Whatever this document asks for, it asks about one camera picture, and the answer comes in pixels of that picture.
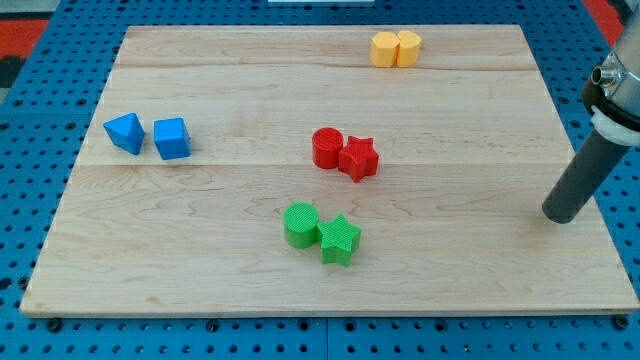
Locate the yellow rounded block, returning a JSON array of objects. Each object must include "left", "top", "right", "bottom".
[{"left": 396, "top": 30, "right": 422, "bottom": 68}]

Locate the blue cube block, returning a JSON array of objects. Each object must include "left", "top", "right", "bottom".
[{"left": 153, "top": 118, "right": 191, "bottom": 160}]

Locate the green star block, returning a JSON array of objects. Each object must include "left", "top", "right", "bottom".
[{"left": 317, "top": 214, "right": 361, "bottom": 267}]

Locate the blue triangular prism block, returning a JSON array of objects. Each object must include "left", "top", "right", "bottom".
[{"left": 103, "top": 113, "right": 145, "bottom": 155}]

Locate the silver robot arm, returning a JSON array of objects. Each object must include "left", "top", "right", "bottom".
[{"left": 583, "top": 2, "right": 639, "bottom": 146}]

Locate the green cylinder block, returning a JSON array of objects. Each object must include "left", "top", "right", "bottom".
[{"left": 283, "top": 202, "right": 319, "bottom": 249}]

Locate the red star block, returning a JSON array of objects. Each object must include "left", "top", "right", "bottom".
[{"left": 338, "top": 136, "right": 379, "bottom": 183}]

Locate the light wooden board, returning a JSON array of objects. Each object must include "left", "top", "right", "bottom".
[{"left": 20, "top": 25, "right": 639, "bottom": 318}]

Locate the red cylinder block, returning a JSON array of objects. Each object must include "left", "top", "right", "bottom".
[{"left": 312, "top": 127, "right": 344, "bottom": 169}]

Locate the yellow hexagon block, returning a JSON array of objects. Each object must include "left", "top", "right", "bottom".
[{"left": 370, "top": 31, "right": 400, "bottom": 68}]

